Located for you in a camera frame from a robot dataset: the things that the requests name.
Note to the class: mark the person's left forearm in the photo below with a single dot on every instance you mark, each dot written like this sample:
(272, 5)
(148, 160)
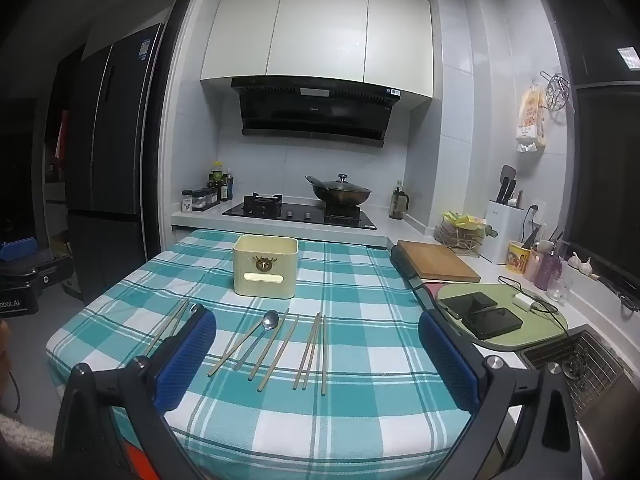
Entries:
(20, 435)

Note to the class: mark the steel sink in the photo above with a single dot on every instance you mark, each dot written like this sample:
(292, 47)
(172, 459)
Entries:
(595, 375)

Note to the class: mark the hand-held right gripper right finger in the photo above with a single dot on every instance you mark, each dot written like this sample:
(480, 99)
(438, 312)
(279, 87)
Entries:
(450, 365)

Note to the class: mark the clear glass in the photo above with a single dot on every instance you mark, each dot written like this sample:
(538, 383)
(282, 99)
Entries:
(557, 290)

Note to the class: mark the teal checked tablecloth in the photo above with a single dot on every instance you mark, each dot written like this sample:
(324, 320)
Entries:
(350, 285)

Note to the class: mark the white wall cabinet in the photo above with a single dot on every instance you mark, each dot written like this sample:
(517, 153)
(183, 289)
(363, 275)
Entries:
(320, 30)

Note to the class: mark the hanging printed bag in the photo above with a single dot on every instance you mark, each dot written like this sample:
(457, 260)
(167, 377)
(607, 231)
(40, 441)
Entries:
(531, 115)

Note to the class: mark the cream utensil holder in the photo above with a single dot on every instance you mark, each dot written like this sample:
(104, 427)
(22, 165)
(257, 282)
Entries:
(265, 260)

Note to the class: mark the metal spoon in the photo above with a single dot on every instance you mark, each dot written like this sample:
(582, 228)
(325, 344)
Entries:
(271, 319)

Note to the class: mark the white wall socket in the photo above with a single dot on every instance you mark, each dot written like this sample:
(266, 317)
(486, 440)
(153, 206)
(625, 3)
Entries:
(537, 210)

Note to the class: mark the dark glass pitcher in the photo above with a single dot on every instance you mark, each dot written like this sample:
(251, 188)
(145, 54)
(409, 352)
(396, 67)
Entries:
(397, 205)

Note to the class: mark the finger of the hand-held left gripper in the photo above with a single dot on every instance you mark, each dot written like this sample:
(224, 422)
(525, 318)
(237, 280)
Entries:
(17, 250)
(47, 272)

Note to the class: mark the dark window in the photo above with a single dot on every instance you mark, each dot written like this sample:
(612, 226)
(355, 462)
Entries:
(600, 160)

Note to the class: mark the wooden cutting board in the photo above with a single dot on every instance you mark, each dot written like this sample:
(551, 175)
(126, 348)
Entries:
(440, 262)

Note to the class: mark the black wok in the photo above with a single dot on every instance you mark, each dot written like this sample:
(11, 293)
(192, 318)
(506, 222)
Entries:
(340, 197)

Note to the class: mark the white label spice jar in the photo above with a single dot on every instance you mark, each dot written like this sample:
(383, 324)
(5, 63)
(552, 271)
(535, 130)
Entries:
(187, 202)

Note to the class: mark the garlic bulb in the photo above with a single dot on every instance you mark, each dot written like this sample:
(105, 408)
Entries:
(592, 269)
(577, 261)

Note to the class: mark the black smartphone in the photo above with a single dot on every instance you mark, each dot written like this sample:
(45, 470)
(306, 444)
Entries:
(492, 324)
(467, 302)

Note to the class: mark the glass wok lid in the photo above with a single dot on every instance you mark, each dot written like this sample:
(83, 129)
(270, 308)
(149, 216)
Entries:
(344, 185)

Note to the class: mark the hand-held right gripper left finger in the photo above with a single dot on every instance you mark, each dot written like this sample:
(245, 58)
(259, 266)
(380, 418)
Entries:
(185, 360)

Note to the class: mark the dark sauce bottle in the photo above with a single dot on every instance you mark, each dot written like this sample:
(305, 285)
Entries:
(226, 187)

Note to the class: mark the purple bottle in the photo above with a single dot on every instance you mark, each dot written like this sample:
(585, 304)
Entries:
(547, 270)

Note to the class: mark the pink mat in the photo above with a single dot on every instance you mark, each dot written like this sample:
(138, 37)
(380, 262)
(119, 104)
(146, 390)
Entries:
(437, 291)

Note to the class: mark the metal steamer rack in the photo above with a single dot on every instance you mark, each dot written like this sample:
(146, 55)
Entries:
(556, 91)

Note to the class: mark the green cutting board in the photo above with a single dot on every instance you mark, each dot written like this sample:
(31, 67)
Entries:
(545, 330)

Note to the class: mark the yellow printed mug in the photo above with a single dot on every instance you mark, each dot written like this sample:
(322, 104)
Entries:
(517, 259)

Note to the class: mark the black lid spice jar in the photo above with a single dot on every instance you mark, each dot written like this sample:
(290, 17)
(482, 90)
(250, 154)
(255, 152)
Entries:
(200, 199)

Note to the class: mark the pink cup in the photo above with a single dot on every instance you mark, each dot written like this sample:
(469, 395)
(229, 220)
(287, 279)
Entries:
(531, 266)

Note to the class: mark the black range hood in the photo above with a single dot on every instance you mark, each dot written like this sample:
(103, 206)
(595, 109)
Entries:
(310, 110)

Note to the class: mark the black gas stove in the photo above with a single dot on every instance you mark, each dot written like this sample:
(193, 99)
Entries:
(300, 212)

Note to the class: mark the white knife block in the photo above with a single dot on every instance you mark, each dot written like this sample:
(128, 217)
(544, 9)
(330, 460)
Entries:
(502, 235)

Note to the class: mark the dark refrigerator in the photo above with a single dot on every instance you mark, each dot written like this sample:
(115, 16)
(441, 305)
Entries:
(115, 160)

